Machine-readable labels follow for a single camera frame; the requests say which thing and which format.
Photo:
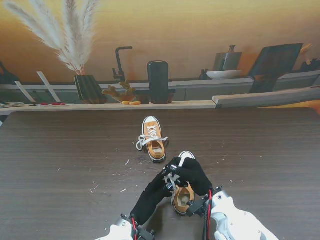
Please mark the long white shoelace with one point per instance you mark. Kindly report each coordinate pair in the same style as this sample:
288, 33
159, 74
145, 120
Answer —
142, 141

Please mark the dark low stand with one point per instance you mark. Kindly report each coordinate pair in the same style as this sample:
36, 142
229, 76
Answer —
172, 96

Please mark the grey wooden plank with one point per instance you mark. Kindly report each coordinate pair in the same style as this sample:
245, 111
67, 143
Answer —
262, 98

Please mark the black cylindrical canister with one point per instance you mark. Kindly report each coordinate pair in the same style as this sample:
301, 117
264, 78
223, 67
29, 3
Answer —
157, 82

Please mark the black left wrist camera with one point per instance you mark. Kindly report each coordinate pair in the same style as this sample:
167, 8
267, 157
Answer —
146, 233

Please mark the dark green ribbed vase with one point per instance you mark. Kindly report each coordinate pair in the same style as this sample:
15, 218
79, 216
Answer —
87, 88

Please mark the yellow cactus ornament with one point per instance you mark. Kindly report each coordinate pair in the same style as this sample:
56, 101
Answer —
125, 94

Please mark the short white slat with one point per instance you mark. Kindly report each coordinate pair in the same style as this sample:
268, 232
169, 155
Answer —
25, 92

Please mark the yellow oval fruit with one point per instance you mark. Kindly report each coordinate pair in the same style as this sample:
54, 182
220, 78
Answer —
125, 102
135, 102

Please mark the orange canvas sneaker with laces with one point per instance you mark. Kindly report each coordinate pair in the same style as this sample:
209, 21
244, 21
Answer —
156, 152

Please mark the black kitchen faucet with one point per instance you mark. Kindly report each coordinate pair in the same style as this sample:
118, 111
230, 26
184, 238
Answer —
119, 62

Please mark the white pampas grass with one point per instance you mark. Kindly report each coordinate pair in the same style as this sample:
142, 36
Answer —
75, 37

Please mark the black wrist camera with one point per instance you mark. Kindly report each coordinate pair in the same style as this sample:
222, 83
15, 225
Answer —
146, 233
196, 207

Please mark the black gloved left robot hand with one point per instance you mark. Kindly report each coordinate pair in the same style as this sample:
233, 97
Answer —
150, 200

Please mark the small black holder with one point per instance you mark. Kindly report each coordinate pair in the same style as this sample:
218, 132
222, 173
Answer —
203, 74

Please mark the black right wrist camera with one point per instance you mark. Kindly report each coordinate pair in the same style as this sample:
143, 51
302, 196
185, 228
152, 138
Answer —
196, 207

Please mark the grey metal pot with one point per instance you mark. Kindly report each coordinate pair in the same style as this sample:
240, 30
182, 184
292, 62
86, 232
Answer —
230, 61

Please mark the long white slat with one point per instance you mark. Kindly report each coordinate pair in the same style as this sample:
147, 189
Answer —
48, 87

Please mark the red flat strips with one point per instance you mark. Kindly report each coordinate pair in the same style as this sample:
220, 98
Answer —
53, 104

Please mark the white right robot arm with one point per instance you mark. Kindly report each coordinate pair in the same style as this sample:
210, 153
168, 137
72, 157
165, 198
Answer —
240, 222

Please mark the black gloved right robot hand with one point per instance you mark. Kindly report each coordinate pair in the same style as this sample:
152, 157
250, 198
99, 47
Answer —
195, 175

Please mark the white bowl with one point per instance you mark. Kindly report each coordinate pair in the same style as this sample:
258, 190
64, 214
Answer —
222, 74

